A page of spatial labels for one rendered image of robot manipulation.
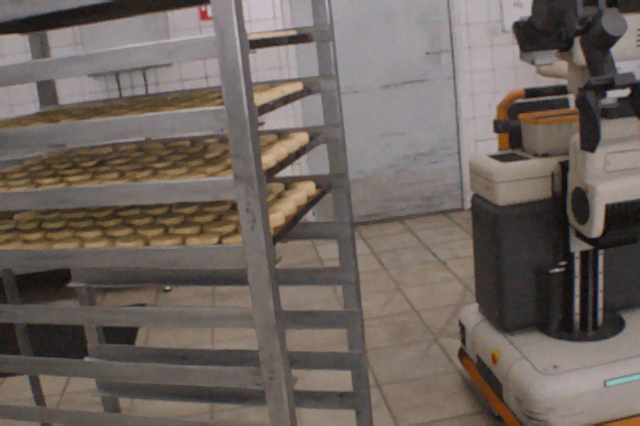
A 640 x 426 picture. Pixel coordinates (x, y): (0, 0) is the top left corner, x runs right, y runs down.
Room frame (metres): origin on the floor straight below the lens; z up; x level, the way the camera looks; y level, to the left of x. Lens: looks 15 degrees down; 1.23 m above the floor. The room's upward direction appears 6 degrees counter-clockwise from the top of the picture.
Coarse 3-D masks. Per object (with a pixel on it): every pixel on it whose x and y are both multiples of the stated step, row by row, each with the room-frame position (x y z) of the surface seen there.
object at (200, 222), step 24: (288, 192) 1.18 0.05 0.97; (312, 192) 1.22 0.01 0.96; (24, 216) 1.24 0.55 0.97; (48, 216) 1.22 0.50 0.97; (72, 216) 1.21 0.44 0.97; (96, 216) 1.19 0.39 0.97; (120, 216) 1.14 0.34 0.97; (144, 216) 1.12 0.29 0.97; (168, 216) 1.10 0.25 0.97; (192, 216) 1.09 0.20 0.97; (216, 216) 1.09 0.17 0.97; (288, 216) 1.09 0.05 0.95; (0, 240) 1.10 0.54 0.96; (24, 240) 1.06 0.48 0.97; (48, 240) 1.04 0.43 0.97; (72, 240) 1.02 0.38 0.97; (96, 240) 1.00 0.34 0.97; (120, 240) 0.99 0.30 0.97; (144, 240) 0.98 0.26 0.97; (168, 240) 0.96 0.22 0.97; (192, 240) 0.94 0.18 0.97; (216, 240) 0.94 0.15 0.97; (240, 240) 0.92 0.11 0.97
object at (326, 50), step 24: (312, 0) 1.28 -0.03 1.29; (336, 72) 1.28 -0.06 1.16; (336, 96) 1.27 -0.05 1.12; (336, 120) 1.27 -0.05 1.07; (336, 144) 1.27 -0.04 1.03; (336, 168) 1.28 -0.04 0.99; (336, 192) 1.28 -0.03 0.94; (336, 216) 1.28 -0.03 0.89; (360, 312) 1.28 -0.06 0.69; (360, 336) 1.27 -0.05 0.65; (360, 384) 1.28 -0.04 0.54
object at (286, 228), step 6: (330, 186) 1.26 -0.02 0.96; (318, 192) 1.18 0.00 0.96; (324, 192) 1.22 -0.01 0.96; (312, 198) 1.15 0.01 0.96; (318, 198) 1.18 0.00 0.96; (306, 204) 1.11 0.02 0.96; (312, 204) 1.14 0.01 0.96; (30, 210) 1.34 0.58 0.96; (300, 210) 1.08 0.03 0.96; (306, 210) 1.10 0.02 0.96; (294, 216) 1.04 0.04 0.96; (300, 216) 1.07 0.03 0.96; (288, 222) 1.01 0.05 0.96; (294, 222) 1.04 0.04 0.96; (282, 228) 0.98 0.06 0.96; (288, 228) 1.01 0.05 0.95; (276, 234) 0.96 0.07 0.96; (282, 234) 0.98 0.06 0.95; (276, 240) 0.95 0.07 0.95
